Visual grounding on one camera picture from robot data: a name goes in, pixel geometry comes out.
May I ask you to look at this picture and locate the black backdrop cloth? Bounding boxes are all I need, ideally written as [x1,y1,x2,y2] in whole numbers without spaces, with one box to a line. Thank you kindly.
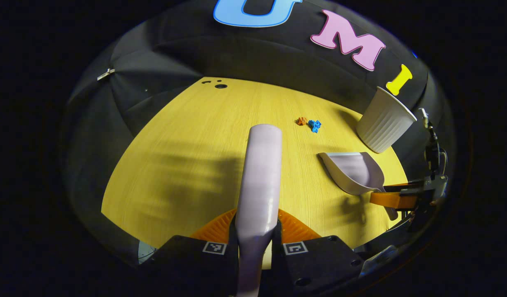
[59,0,456,264]

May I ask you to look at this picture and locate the small lilac dustpan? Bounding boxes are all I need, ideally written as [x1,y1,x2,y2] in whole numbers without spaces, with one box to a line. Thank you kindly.
[318,152,399,221]

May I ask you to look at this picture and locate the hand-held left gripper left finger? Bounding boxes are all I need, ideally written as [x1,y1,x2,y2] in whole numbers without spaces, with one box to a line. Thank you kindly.
[144,208,240,297]

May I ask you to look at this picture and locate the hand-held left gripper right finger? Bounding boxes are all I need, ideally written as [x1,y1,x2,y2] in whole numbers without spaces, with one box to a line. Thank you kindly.
[272,208,365,297]

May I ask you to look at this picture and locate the small lilac broom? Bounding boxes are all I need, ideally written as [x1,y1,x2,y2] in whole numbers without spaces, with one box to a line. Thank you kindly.
[236,124,283,297]

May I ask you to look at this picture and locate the white ribbed garbage bin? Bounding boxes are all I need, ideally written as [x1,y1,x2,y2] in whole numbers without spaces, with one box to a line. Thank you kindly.
[356,87,417,154]

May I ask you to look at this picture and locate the wooden desktop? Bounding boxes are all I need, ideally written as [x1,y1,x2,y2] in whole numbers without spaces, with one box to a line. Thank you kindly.
[101,77,409,269]

